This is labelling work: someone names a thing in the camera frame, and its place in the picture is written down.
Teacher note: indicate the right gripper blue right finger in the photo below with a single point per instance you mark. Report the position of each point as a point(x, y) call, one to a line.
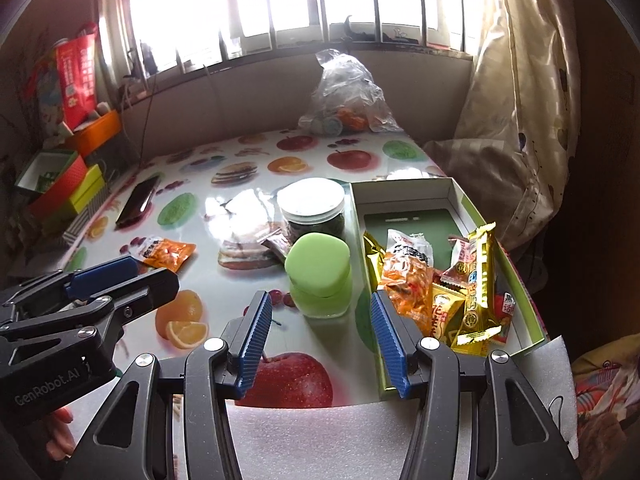
point(393, 340)

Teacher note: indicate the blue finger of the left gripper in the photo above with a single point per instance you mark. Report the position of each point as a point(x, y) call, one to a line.
point(83, 284)

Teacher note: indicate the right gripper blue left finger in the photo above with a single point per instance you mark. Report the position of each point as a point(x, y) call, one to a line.
point(249, 342)

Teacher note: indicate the gold foil candy packet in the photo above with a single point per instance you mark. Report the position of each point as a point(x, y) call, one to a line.
point(446, 303)

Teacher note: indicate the orange konjac snack packet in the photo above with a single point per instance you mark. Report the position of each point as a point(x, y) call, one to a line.
point(407, 277)

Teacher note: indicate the yellow long snack bar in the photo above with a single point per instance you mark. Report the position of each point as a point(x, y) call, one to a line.
point(479, 323)

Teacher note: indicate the red black candy packet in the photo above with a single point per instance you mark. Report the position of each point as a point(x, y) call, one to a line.
point(504, 309)

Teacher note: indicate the clear plastic bag with snacks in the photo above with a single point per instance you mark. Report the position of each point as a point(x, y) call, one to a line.
point(346, 100)

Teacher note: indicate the person's left hand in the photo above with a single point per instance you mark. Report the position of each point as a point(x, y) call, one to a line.
point(61, 443)

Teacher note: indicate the black white striped box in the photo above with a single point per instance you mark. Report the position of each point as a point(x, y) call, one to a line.
point(72, 232)

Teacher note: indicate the green lidded plastic jar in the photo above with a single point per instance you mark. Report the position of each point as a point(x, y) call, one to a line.
point(320, 275)

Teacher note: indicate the black smartphone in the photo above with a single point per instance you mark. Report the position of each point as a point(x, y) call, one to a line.
point(137, 203)

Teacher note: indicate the yellow green box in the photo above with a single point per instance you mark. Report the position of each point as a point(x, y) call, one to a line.
point(88, 189)

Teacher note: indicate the white foam sheet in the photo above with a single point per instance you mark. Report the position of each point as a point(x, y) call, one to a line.
point(370, 441)

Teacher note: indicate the clear jar white lid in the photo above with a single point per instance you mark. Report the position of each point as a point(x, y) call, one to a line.
point(312, 205)

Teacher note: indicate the orange storage box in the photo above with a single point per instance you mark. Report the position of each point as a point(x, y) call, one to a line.
point(88, 140)

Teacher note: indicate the red gift bag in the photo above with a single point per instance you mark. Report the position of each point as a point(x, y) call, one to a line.
point(76, 69)

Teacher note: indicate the cream patterned curtain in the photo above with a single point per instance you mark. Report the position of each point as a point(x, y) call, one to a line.
point(519, 124)

